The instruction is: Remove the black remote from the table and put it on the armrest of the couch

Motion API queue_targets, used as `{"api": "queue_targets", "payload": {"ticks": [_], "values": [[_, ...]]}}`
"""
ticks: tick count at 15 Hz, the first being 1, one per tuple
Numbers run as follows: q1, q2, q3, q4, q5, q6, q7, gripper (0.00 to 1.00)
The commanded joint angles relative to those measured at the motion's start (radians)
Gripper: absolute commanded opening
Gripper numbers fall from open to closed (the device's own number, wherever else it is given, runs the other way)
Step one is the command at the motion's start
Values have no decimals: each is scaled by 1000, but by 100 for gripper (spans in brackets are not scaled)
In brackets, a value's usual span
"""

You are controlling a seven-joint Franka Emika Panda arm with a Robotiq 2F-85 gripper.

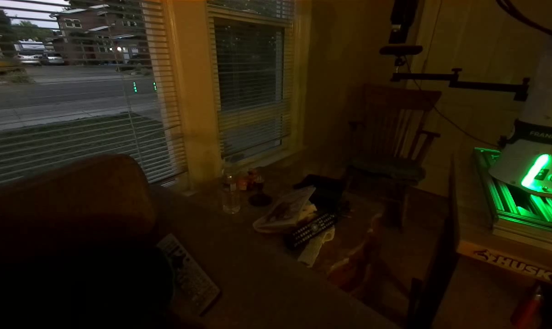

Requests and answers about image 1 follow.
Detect black remote control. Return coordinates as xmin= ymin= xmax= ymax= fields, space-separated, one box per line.
xmin=284 ymin=211 xmax=339 ymax=250

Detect brown couch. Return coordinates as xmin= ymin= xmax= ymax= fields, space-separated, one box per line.
xmin=0 ymin=151 xmax=400 ymax=329

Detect small orange items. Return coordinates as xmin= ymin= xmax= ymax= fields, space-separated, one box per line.
xmin=233 ymin=168 xmax=266 ymax=191

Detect black round object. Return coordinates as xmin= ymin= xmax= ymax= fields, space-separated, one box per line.
xmin=246 ymin=188 xmax=275 ymax=210

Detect clear plastic printed package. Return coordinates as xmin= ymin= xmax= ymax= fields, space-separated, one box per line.
xmin=250 ymin=184 xmax=321 ymax=235

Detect clear plastic water bottle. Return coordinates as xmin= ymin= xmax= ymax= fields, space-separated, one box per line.
xmin=220 ymin=171 xmax=242 ymax=217

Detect narrow window blind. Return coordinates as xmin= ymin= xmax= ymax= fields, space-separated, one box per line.
xmin=204 ymin=0 xmax=295 ymax=164

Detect cream knit cloth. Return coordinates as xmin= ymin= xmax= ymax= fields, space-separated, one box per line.
xmin=295 ymin=224 xmax=339 ymax=270

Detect wooden chair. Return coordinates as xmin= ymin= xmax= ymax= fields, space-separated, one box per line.
xmin=345 ymin=80 xmax=443 ymax=230

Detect dark flat panel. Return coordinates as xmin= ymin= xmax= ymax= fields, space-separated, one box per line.
xmin=405 ymin=155 xmax=463 ymax=329

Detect wide window blind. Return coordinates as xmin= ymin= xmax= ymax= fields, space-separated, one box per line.
xmin=0 ymin=0 xmax=187 ymax=188

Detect black mounted camera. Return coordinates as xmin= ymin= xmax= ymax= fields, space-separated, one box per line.
xmin=378 ymin=0 xmax=425 ymax=65

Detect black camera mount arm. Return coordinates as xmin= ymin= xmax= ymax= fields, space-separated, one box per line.
xmin=389 ymin=67 xmax=531 ymax=102

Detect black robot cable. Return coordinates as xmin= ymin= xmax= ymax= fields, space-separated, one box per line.
xmin=495 ymin=0 xmax=552 ymax=41

